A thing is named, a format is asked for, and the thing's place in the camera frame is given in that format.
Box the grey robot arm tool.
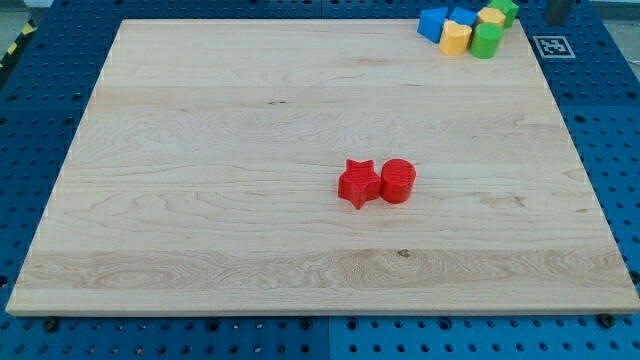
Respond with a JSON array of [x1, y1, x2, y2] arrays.
[[542, 0, 575, 26]]

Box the blue triangle block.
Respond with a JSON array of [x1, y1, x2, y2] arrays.
[[417, 7, 449, 44]]

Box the red star block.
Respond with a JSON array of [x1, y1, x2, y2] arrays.
[[338, 159, 381, 209]]

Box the red cylinder block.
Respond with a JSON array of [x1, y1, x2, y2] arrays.
[[380, 158, 417, 204]]

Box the wooden board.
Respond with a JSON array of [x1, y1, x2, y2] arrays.
[[7, 20, 639, 316]]

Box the yellow heart block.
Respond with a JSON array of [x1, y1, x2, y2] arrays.
[[439, 20, 472, 56]]

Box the blue cube block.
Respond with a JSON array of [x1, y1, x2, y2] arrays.
[[448, 7, 478, 27]]

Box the green cylinder block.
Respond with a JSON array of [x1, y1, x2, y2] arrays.
[[470, 23, 504, 59]]

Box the yellow hexagon block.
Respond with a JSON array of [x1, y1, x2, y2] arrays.
[[476, 7, 506, 27]]

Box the green star block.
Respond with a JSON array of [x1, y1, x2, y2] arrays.
[[488, 0, 519, 28]]

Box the white fiducial marker tag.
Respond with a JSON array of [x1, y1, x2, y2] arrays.
[[533, 35, 575, 59]]

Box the black bolt left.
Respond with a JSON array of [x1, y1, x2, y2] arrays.
[[41, 317, 59, 333]]

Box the black bolt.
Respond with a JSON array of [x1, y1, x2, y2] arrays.
[[41, 317, 59, 333], [596, 313, 616, 329]]

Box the black bolt right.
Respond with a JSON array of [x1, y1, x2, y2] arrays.
[[596, 313, 616, 329]]

